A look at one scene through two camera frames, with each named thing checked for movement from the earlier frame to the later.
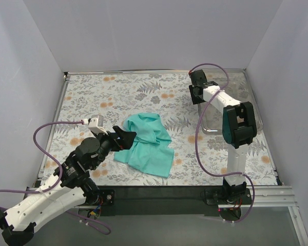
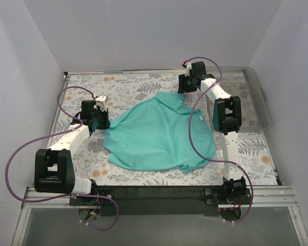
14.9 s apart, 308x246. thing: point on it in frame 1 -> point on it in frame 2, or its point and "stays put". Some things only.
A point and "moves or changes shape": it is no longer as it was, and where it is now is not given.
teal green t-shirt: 150,151 moves or changes shape
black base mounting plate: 151,201 stays put
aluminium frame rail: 272,196 stays put
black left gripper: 118,141 -> 102,119
